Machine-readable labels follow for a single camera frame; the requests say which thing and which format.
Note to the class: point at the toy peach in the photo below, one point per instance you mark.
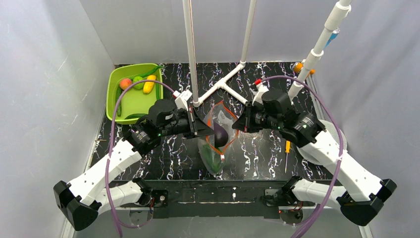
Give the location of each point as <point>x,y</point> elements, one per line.
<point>125,83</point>

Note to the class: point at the toy green chili pepper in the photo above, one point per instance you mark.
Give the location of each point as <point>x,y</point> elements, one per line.
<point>145,74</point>

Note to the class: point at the green plastic basin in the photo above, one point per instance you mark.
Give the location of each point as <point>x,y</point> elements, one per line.
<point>134,103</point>

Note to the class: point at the toy yellow corn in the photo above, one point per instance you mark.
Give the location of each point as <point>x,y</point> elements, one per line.
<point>149,85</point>

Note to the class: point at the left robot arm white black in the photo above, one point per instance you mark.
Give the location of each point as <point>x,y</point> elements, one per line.
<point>82,199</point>

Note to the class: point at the black marble pattern mat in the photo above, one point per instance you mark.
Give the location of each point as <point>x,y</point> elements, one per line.
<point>256,156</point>

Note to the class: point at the yellow handle screwdriver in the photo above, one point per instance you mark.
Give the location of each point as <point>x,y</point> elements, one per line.
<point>287,151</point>

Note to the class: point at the clear zip bag orange zipper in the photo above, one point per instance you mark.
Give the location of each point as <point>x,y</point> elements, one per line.
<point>224,117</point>

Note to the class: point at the toy green cucumber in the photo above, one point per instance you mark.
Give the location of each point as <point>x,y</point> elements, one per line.
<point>118,105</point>

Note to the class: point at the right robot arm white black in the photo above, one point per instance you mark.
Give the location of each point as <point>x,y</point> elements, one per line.
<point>360,195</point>

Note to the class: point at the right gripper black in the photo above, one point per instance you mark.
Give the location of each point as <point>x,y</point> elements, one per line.
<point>246,119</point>

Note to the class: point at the orange clamp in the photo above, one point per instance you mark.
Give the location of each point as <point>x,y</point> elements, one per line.
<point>297,67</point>

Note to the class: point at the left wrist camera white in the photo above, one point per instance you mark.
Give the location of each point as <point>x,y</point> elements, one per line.
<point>181,99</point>

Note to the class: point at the toy purple eggplant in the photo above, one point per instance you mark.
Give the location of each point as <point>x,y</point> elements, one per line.
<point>220,135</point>

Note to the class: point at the toy bok choy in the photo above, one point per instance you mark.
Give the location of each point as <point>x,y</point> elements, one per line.
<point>213,159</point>

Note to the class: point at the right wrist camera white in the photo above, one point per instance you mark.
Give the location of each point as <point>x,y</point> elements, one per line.
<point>258,89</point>

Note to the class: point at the toy green bean pod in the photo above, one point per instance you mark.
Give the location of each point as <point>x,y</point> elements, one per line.
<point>158,91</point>

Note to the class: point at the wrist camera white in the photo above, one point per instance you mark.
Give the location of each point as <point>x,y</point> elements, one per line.
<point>258,89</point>
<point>181,99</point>

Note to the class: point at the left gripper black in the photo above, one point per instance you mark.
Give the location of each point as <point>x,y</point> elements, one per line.
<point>193,122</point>

